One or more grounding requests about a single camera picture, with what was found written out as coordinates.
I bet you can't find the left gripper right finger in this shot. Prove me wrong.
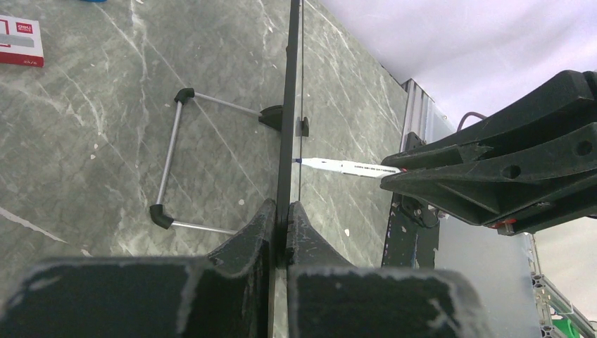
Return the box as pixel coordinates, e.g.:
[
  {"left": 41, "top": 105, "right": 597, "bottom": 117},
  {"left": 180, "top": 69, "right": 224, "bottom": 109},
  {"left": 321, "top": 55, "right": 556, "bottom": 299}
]
[{"left": 287, "top": 202, "right": 490, "bottom": 337}]

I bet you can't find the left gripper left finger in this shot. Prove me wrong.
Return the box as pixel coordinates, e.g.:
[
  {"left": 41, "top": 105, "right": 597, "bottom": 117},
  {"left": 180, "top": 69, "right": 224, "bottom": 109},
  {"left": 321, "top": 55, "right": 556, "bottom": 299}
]
[{"left": 1, "top": 199, "right": 276, "bottom": 337}]

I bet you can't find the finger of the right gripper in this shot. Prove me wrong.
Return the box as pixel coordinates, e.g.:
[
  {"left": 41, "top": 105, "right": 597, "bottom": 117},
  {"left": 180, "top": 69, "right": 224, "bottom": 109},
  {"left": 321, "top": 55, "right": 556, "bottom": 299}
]
[
  {"left": 382, "top": 70, "right": 596, "bottom": 170},
  {"left": 380, "top": 123, "right": 596, "bottom": 227}
]

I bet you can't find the blue white marker pen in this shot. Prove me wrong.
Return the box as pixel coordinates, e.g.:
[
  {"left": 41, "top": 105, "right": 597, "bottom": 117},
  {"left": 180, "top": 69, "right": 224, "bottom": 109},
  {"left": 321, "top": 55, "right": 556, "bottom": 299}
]
[{"left": 294, "top": 158, "right": 403, "bottom": 179}]

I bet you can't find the white whiteboard black frame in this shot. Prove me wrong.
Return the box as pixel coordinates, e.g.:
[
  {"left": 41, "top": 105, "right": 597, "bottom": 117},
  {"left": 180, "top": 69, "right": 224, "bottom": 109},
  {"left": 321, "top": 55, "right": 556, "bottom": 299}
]
[{"left": 149, "top": 1, "right": 303, "bottom": 234}]

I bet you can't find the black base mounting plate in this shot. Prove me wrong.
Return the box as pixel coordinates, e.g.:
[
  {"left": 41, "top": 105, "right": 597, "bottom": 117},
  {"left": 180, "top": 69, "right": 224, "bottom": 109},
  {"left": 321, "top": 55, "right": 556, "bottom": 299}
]
[{"left": 381, "top": 132, "right": 441, "bottom": 269}]

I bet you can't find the red white small box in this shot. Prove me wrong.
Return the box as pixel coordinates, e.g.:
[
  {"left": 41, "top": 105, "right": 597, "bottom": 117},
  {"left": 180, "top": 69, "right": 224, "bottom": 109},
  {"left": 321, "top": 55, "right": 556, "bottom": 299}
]
[{"left": 1, "top": 15, "right": 44, "bottom": 68}]

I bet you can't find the green object near rail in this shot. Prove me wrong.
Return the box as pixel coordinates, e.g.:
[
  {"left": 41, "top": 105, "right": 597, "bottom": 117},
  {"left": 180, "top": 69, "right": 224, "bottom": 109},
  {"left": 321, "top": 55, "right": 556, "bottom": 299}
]
[{"left": 551, "top": 317, "right": 581, "bottom": 338}]

